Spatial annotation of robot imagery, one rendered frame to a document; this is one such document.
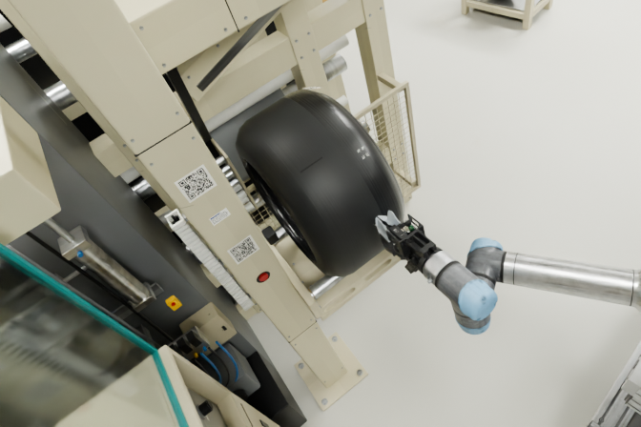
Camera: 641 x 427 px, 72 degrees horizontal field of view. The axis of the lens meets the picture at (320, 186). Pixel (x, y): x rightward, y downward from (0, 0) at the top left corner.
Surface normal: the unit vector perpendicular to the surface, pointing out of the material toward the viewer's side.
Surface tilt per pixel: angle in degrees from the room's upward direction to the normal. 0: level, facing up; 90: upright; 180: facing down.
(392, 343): 0
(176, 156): 90
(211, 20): 90
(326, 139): 24
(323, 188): 44
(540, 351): 0
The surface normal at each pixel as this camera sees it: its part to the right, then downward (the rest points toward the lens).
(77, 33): 0.55, 0.54
